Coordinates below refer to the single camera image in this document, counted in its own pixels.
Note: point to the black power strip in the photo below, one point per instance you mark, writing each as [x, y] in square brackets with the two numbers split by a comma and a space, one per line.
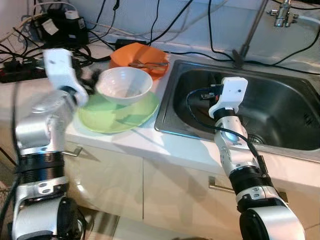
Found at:
[20, 70]

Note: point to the small black power adapter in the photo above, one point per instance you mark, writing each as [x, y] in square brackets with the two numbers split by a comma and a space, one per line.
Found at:
[127, 43]

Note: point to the orange plate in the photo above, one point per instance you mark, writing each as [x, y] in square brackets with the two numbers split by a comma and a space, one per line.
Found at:
[161, 72]

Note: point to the chrome gooseneck faucet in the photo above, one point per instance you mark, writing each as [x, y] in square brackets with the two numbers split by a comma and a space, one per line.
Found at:
[250, 32]

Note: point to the stainless steel sink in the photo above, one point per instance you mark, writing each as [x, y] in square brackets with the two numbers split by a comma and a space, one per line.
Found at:
[285, 110]

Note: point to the orange bowl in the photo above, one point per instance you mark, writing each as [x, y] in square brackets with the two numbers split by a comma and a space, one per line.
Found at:
[137, 54]

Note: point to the white bowl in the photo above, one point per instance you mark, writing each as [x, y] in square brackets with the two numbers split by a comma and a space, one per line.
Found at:
[125, 87]

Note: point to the large black power adapter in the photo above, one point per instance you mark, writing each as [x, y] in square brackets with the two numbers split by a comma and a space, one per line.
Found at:
[62, 27]

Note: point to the metal spoon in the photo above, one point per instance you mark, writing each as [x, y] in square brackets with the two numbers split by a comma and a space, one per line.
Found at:
[147, 64]

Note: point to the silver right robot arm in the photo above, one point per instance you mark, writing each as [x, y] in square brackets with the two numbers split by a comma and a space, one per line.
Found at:
[247, 165]

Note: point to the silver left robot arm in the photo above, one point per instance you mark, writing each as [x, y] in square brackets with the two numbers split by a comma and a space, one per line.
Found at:
[40, 150]

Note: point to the light green plate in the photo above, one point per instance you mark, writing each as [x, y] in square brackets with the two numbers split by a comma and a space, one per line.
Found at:
[115, 119]

